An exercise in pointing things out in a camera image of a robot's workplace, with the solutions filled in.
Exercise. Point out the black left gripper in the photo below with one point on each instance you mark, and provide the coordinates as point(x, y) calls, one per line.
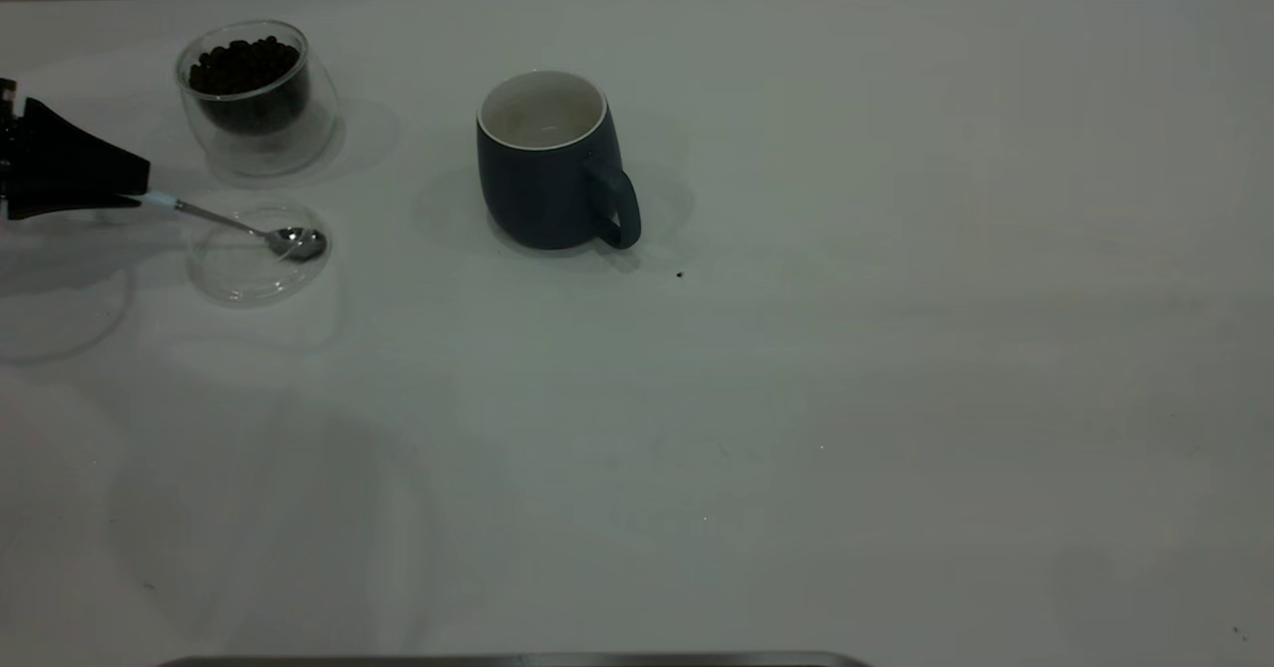
point(8, 149)

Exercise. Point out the dark grey ceramic mug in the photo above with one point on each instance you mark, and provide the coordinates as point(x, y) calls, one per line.
point(537, 199)

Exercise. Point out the pile of coffee beans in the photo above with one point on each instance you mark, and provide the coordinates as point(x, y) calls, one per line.
point(244, 70)

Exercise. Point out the clear glass lid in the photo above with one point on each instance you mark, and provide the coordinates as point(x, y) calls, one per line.
point(234, 279)

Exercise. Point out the clear double-wall glass jar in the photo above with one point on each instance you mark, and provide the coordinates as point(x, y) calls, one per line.
point(224, 154)

